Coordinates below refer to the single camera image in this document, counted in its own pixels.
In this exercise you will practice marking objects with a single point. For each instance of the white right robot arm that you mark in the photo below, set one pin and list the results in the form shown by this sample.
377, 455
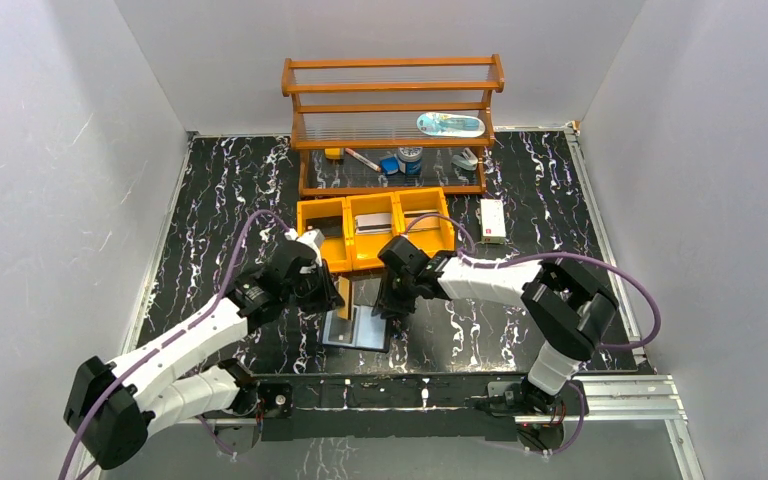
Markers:
570, 306

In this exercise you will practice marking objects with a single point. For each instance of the red white marker pen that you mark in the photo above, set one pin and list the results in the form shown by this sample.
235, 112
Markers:
364, 160

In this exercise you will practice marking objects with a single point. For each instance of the white small box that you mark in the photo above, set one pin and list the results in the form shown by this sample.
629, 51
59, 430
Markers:
492, 221

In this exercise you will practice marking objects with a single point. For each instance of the grey card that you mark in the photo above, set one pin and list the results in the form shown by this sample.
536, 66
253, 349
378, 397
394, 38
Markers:
338, 331

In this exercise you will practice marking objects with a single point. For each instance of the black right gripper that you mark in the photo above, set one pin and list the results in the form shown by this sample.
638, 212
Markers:
387, 302

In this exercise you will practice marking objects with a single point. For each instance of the gold VIP card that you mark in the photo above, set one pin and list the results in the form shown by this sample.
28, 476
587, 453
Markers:
344, 288

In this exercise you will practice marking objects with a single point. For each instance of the silver cards stack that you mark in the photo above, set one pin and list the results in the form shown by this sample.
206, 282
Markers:
373, 223

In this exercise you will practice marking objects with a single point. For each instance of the left yellow plastic bin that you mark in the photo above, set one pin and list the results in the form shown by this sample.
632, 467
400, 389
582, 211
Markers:
335, 251

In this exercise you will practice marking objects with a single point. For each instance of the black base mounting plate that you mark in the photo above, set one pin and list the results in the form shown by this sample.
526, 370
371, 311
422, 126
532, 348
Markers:
493, 406

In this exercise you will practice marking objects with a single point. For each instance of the middle yellow plastic bin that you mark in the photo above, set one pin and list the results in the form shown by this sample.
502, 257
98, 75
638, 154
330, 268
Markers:
364, 249

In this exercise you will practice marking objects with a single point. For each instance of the right yellow plastic bin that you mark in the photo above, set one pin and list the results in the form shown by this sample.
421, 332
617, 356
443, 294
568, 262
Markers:
430, 234

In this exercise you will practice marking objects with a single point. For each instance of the orange wooden shelf rack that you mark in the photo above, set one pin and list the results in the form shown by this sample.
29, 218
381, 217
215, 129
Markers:
374, 104

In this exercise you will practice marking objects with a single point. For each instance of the black leather card holder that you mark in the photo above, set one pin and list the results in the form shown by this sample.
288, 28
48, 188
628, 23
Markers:
372, 333

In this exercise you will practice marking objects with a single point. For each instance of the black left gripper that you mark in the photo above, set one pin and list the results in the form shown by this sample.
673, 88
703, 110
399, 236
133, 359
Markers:
326, 291

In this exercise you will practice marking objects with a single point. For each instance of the black cards stack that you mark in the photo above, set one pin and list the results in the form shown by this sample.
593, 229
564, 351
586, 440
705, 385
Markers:
331, 227

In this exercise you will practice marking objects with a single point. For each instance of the gold cards stack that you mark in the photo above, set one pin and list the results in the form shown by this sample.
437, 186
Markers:
421, 220

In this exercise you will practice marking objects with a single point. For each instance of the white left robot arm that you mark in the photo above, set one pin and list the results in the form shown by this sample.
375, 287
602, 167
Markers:
114, 407

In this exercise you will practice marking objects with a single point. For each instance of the round tape tin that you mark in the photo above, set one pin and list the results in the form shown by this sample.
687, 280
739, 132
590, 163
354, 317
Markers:
409, 160

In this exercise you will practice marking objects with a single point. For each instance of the yellow plastic bin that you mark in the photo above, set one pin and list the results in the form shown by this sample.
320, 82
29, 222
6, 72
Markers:
430, 234
335, 251
364, 249

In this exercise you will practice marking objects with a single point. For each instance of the aluminium frame rail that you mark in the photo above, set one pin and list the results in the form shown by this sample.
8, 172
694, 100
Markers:
605, 398

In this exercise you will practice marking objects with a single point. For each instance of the blue blister pack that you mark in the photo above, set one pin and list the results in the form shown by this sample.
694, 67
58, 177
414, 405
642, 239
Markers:
438, 124

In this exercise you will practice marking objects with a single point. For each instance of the grey stapler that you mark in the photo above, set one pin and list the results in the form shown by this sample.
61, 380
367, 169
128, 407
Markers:
466, 159

